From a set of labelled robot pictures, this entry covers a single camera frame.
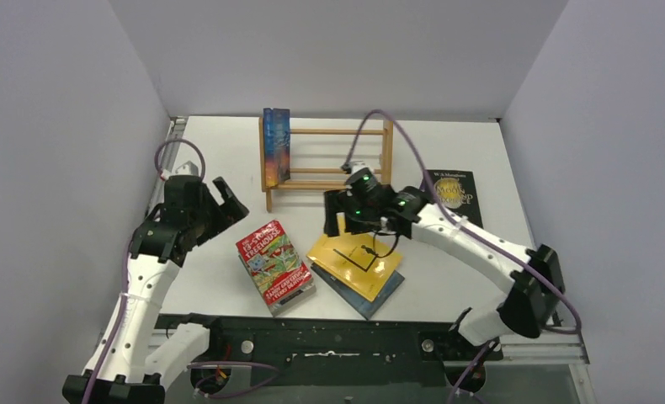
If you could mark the aluminium frame rail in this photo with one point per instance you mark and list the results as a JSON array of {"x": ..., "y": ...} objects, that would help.
[{"x": 549, "y": 348}]

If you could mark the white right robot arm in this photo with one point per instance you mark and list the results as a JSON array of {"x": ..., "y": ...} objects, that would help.
[{"x": 530, "y": 279}]

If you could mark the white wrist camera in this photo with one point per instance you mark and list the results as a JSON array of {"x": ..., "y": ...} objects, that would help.
[
  {"x": 357, "y": 168},
  {"x": 188, "y": 171}
]

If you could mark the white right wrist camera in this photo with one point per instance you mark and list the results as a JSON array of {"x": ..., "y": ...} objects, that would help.
[{"x": 357, "y": 168}]

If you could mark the wooden book rack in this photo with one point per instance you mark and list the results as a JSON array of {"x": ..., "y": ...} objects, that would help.
[{"x": 319, "y": 178}]

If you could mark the yellow Little Prince book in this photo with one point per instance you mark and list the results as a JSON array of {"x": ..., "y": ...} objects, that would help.
[{"x": 358, "y": 261}]

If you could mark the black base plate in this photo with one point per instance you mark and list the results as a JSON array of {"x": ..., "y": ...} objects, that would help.
[{"x": 245, "y": 354}]

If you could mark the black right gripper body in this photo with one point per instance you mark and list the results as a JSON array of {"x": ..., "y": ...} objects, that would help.
[{"x": 343, "y": 210}]

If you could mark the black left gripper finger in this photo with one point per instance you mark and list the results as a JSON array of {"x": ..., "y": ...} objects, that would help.
[
  {"x": 218, "y": 219},
  {"x": 231, "y": 206}
]

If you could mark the blue Jane Eyre book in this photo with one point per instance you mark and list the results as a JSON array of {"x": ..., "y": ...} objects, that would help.
[{"x": 276, "y": 146}]

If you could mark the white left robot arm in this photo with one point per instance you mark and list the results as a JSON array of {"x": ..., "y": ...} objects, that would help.
[{"x": 122, "y": 370}]

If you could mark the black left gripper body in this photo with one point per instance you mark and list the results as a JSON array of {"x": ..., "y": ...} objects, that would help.
[{"x": 197, "y": 217}]

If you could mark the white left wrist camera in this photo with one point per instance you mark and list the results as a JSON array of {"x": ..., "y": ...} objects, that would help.
[{"x": 188, "y": 171}]

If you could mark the black Moon and Sixpence book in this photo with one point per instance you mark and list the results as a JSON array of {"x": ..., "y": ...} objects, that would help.
[{"x": 457, "y": 190}]

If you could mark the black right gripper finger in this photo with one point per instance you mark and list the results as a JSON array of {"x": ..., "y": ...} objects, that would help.
[
  {"x": 357, "y": 222},
  {"x": 331, "y": 209}
]

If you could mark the red 13-Storey Treehouse book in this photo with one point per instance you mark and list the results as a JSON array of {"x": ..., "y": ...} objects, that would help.
[{"x": 278, "y": 271}]

